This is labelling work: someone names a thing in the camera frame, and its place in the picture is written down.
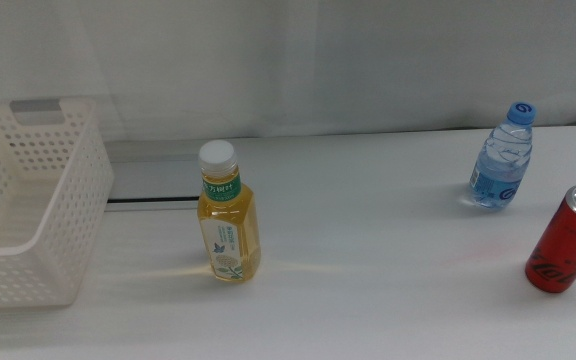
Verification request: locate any yellow tea bottle green label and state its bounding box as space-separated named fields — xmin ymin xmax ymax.
xmin=196 ymin=138 xmax=263 ymax=283

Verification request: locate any silver rectangular table cable flap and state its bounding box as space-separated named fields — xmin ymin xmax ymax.
xmin=105 ymin=140 xmax=204 ymax=213

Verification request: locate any red cola can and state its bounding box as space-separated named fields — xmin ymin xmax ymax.
xmin=524 ymin=183 xmax=576 ymax=294

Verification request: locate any white perforated plastic basket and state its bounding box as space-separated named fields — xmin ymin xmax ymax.
xmin=0 ymin=97 xmax=116 ymax=309

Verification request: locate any clear water bottle blue cap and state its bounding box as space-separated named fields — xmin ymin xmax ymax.
xmin=467 ymin=100 xmax=538 ymax=210

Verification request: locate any white backdrop curtain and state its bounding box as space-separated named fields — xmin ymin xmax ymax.
xmin=0 ymin=0 xmax=576 ymax=142

